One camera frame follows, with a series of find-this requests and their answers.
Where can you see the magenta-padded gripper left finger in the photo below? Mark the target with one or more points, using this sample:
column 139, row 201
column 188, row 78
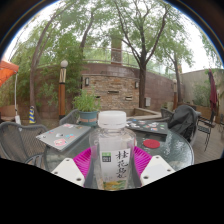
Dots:
column 71, row 170

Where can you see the black wall lamp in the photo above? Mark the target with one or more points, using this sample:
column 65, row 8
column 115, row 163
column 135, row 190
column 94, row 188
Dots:
column 136, row 84
column 87, row 81

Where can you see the grey wall box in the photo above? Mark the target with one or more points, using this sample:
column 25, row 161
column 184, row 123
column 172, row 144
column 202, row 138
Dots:
column 147, row 102

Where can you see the black metal chair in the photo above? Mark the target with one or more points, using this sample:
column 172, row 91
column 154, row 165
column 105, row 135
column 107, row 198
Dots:
column 206, row 128

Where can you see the flat round red coaster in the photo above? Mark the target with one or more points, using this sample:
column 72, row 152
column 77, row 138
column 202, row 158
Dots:
column 151, row 143

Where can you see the folded maroon umbrella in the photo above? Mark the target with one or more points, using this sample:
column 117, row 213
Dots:
column 213, row 91

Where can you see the orange patio umbrella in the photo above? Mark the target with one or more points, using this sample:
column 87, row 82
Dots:
column 6, row 68

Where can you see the black laptop with stickers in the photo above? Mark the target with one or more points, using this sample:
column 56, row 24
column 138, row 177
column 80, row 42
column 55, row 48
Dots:
column 150, row 127

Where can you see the black jacket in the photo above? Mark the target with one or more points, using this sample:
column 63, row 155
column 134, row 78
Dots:
column 182, row 121

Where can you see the silver laptop with stickers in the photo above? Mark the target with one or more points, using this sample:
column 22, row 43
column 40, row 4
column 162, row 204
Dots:
column 61, row 136

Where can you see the green plant in teal pot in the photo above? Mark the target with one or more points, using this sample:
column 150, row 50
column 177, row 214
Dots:
column 87, row 103

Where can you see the yellow and blue striped cone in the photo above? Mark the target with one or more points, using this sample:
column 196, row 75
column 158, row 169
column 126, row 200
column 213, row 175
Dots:
column 32, row 116

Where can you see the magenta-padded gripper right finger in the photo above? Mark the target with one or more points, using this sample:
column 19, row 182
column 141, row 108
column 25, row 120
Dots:
column 153, row 168

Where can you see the clear bottle with white cap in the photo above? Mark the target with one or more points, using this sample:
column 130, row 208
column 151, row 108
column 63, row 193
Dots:
column 111, row 150

